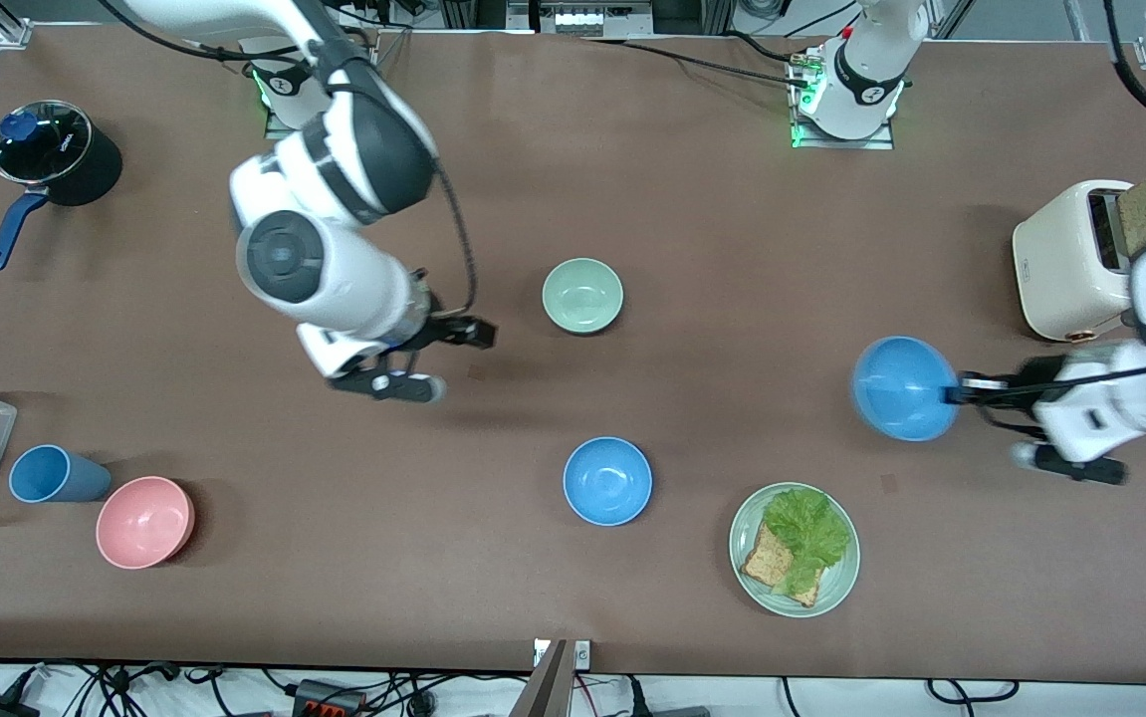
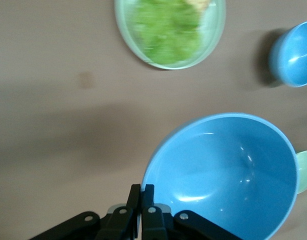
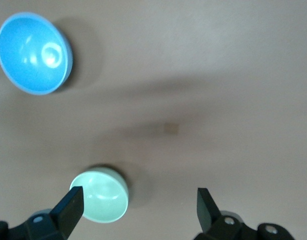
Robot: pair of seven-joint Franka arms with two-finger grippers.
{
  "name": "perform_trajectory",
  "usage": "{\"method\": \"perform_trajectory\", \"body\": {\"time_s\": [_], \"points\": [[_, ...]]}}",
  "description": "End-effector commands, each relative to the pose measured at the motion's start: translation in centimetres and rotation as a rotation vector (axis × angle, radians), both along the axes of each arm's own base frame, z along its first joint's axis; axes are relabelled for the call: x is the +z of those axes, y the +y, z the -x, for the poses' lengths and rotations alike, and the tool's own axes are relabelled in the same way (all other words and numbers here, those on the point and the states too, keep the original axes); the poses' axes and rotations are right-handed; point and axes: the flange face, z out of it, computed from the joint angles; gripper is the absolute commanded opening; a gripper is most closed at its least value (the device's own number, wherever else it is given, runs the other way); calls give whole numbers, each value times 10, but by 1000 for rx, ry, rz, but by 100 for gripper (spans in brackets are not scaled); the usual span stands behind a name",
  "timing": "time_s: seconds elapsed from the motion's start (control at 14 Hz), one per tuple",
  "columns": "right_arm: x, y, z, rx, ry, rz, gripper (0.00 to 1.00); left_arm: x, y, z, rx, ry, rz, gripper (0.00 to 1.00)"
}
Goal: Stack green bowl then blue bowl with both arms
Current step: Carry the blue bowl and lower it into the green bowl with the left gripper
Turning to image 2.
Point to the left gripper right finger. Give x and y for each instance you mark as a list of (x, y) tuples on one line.
[(153, 225)]

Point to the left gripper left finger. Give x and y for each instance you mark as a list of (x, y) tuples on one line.
[(118, 225)]

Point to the blue bowl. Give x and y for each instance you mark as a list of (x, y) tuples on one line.
[(296, 55), (218, 170)]

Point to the pale green bowl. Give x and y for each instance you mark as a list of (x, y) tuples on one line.
[(306, 172)]

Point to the green lettuce leaf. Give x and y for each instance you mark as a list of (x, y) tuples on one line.
[(166, 32)]

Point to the pale green plate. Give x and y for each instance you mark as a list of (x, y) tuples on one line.
[(213, 32)]

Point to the brown bread slice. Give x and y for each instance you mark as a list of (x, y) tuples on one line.
[(198, 3)]

